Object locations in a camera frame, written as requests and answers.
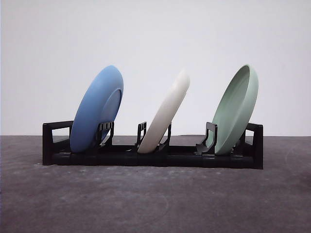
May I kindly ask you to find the blue plate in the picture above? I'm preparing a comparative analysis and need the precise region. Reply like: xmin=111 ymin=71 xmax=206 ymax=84
xmin=70 ymin=65 xmax=124 ymax=153

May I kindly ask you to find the black plastic dish rack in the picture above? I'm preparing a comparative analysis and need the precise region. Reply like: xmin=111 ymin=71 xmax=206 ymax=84
xmin=42 ymin=121 xmax=263 ymax=170

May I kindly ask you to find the white plate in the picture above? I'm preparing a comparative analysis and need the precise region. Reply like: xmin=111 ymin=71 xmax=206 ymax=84
xmin=138 ymin=70 xmax=190 ymax=153

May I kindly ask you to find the green plate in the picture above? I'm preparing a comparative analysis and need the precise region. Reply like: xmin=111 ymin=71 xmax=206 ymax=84
xmin=215 ymin=65 xmax=259 ymax=155

